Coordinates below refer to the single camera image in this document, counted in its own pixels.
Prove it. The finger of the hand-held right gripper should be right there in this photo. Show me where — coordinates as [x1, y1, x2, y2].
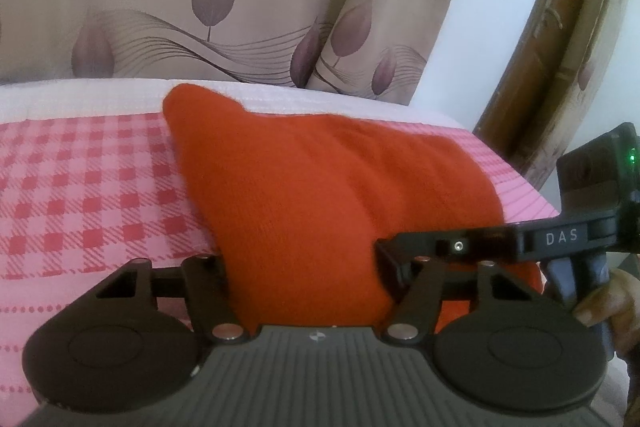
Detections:
[375, 227, 523, 300]

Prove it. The wooden frame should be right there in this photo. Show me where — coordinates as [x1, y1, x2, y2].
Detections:
[472, 0, 640, 208]

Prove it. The pink checked bedsheet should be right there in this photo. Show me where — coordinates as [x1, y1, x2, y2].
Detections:
[0, 78, 561, 408]

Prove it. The orange knitted garment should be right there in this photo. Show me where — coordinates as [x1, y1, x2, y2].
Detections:
[162, 83, 543, 328]

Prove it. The person's right hand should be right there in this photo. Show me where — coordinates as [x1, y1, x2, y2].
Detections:
[572, 269, 640, 358]

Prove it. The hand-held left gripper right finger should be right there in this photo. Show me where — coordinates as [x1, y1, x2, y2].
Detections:
[385, 259, 543, 344]

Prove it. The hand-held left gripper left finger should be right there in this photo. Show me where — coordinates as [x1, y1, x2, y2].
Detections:
[95, 255, 246, 344]

